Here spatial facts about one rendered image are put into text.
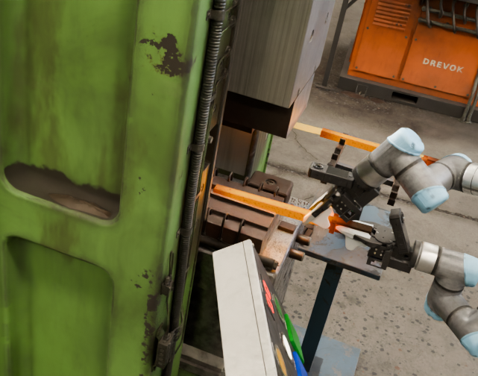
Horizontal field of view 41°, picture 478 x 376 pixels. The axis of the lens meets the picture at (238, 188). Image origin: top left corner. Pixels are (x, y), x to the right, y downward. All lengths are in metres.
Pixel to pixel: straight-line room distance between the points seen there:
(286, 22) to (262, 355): 0.65
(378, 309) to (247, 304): 1.99
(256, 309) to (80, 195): 0.50
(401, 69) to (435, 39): 0.34
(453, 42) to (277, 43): 3.87
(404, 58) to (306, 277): 2.54
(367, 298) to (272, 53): 1.94
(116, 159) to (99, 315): 0.44
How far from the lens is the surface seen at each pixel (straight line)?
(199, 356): 1.90
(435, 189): 1.50
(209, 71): 1.17
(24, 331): 1.77
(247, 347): 1.04
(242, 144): 1.89
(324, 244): 2.11
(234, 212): 1.65
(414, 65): 5.17
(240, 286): 1.14
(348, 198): 1.58
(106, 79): 1.25
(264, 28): 1.32
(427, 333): 3.04
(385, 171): 1.53
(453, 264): 1.65
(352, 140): 2.18
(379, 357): 2.84
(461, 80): 5.23
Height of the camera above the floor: 1.93
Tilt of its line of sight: 32 degrees down
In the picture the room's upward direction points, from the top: 11 degrees clockwise
